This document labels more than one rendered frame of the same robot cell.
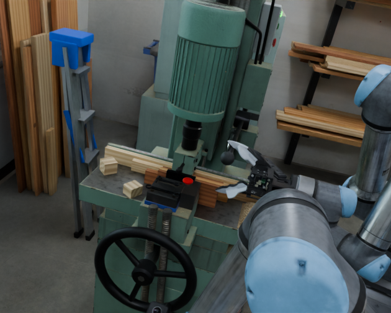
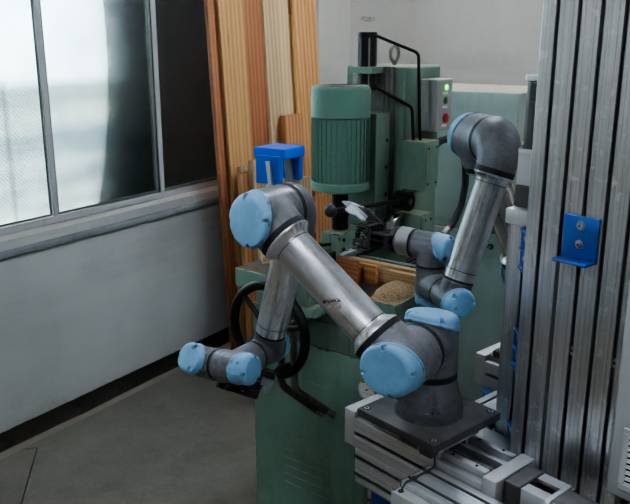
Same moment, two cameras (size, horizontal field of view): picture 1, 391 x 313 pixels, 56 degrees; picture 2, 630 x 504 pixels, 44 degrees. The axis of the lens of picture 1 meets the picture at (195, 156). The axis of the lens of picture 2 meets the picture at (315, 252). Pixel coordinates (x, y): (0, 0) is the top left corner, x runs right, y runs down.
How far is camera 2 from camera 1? 1.43 m
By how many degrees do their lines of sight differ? 30
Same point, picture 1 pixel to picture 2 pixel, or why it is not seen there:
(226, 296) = (270, 279)
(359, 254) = (440, 290)
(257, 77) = (413, 153)
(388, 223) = (458, 252)
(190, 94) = (320, 167)
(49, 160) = not seen: hidden behind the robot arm
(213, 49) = (333, 123)
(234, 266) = not seen: hidden behind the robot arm
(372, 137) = not seen: hidden behind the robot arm
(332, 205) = (424, 248)
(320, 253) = (260, 192)
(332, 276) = (258, 198)
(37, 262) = (231, 427)
